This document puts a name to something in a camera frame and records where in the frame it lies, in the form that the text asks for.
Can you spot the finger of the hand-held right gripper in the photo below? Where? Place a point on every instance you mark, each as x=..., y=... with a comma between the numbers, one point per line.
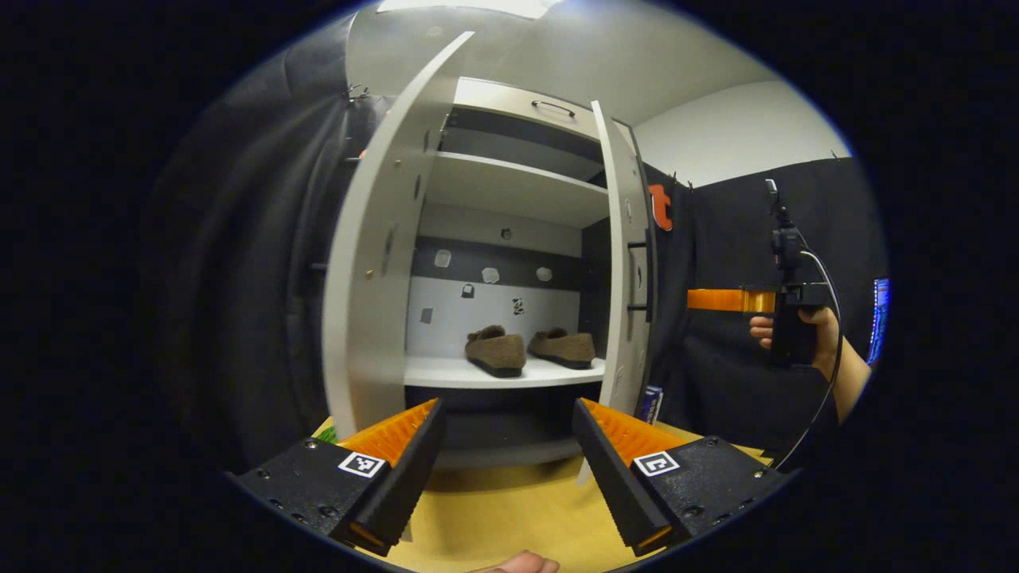
x=728, y=300

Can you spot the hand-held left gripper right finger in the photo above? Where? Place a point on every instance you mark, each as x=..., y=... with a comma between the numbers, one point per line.
x=617, y=485

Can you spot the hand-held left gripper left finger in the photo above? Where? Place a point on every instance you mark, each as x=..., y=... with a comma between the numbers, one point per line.
x=402, y=485

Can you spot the white shoe cabinet door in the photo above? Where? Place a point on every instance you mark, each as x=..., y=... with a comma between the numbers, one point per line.
x=366, y=263
x=621, y=263

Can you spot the white shoe cabinet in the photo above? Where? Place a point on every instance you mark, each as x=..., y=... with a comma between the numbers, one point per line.
x=493, y=370

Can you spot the brown fuzzy shoe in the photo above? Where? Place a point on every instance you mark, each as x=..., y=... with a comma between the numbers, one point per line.
x=565, y=346
x=495, y=350

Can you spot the white cabinet shelf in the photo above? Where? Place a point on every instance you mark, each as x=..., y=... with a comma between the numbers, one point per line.
x=509, y=187

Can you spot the white cabinet drawer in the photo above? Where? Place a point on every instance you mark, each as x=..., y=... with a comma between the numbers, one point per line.
x=501, y=103

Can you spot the blue white carton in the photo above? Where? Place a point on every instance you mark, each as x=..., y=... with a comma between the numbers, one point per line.
x=650, y=404

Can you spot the blue lit screen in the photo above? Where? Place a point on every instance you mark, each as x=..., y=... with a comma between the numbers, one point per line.
x=879, y=318

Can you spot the ceiling light panel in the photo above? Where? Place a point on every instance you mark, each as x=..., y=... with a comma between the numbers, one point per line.
x=470, y=6

